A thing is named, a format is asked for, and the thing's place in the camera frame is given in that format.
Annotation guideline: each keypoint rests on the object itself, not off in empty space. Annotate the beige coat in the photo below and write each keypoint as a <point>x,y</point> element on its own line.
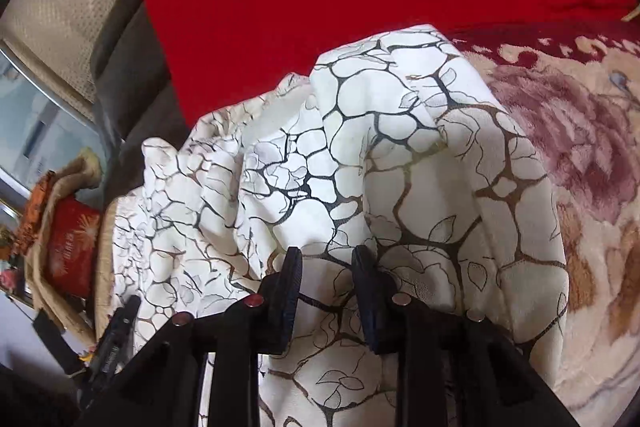
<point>85,167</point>

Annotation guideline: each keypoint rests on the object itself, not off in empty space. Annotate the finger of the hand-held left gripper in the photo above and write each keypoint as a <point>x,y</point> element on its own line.
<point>115,337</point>

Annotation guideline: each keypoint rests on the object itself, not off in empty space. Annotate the red gift box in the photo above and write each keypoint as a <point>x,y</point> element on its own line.
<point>72,247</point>

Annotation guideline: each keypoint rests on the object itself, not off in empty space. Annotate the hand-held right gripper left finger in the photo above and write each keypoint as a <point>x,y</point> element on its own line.
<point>287,307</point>

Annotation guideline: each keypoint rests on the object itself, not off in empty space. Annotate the floral red beige blanket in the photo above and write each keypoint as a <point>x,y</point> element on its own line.
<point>590,157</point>

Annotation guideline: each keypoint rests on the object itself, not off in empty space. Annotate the silver refrigerator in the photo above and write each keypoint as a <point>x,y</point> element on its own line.
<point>35,127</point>

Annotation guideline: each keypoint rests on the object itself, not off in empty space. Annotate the white crackle print jacket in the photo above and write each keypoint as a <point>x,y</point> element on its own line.
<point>350,157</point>

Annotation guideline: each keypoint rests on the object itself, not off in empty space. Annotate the dark brown sofa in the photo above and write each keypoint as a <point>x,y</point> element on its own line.
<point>135,97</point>

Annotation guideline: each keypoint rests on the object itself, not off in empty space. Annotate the beige dotted curtain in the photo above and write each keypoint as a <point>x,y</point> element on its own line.
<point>65,7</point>

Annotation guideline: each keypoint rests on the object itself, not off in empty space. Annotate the orange patterned cloth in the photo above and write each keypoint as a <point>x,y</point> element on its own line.
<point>35,212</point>

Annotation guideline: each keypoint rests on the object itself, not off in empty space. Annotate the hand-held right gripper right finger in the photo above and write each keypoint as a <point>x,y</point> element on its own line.
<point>371,307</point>

